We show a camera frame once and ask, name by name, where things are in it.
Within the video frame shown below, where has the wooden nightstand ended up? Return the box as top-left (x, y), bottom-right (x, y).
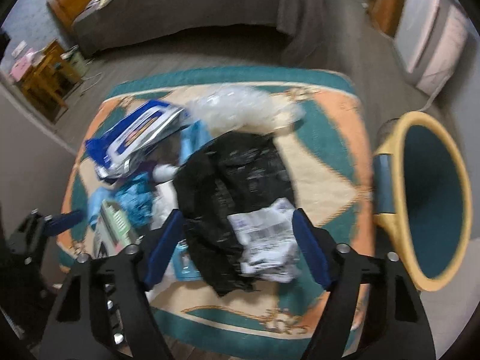
top-left (9, 39), bottom-right (83, 123)

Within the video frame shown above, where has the white air purifier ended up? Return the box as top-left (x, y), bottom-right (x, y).
top-left (394, 0), bottom-right (469, 96)

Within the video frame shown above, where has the teal orange patterned rug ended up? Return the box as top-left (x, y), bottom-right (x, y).
top-left (55, 66), bottom-right (376, 360)

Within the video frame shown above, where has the wooden cabinet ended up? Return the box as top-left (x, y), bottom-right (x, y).
top-left (367, 0), bottom-right (405, 38)

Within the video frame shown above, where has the light blue face mask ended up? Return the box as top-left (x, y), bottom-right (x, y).
top-left (179, 120), bottom-right (212, 165)

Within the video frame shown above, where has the teal blue cloth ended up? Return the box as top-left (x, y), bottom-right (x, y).
top-left (114, 172), bottom-right (154, 228)

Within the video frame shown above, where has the white small bottle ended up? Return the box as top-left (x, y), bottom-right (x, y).
top-left (152, 164), bottom-right (178, 184)

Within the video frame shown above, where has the green white box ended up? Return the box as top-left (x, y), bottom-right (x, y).
top-left (93, 199), bottom-right (138, 258)

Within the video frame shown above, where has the yellow teal trash bin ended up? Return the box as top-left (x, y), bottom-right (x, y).
top-left (373, 111), bottom-right (473, 292)

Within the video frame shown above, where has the bed with brown cover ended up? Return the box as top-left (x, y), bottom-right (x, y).
top-left (70, 0), bottom-right (331, 65)

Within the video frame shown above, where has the blue white snack bag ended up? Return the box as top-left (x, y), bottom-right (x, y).
top-left (85, 100), bottom-right (193, 180)

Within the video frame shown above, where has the black plastic bag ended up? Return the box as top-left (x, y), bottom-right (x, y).
top-left (173, 132), bottom-right (295, 297)

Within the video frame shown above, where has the clear plastic wrap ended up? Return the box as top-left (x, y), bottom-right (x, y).
top-left (187, 85), bottom-right (305, 137)

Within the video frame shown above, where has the white printed paper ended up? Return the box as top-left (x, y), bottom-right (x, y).
top-left (227, 197), bottom-right (300, 284)

